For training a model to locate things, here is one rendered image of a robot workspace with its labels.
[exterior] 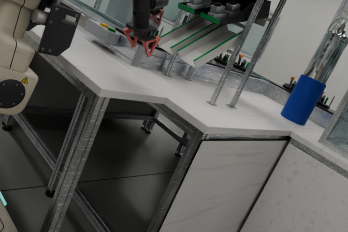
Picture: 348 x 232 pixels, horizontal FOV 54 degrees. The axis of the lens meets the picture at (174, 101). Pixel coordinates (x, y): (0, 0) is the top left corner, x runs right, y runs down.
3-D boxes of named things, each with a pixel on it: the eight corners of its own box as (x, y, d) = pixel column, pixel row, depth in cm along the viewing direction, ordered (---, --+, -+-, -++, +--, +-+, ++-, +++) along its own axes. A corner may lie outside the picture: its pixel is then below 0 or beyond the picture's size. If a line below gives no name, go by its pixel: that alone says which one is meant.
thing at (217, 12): (213, 22, 142) (214, 4, 138) (206, 19, 145) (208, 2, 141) (229, 19, 146) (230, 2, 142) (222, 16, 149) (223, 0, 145)
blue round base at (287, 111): (298, 125, 195) (321, 83, 188) (275, 112, 205) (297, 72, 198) (308, 126, 207) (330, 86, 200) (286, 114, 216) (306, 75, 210)
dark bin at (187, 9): (193, 14, 148) (194, -3, 144) (177, 8, 157) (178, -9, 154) (242, 8, 161) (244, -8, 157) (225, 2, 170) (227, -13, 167)
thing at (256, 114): (204, 134, 118) (207, 126, 117) (35, 10, 210) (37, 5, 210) (330, 136, 223) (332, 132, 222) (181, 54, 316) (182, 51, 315)
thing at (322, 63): (320, 83, 189) (356, 18, 180) (299, 72, 198) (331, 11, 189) (329, 85, 200) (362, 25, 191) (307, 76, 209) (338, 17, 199)
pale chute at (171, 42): (173, 56, 151) (170, 47, 148) (158, 46, 161) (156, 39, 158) (221, 27, 159) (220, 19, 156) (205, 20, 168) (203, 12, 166)
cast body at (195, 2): (190, 12, 150) (191, -4, 147) (186, 10, 153) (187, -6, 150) (206, 10, 153) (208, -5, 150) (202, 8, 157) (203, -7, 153)
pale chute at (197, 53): (196, 69, 142) (193, 60, 139) (179, 58, 152) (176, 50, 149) (246, 38, 150) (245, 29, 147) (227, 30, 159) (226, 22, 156)
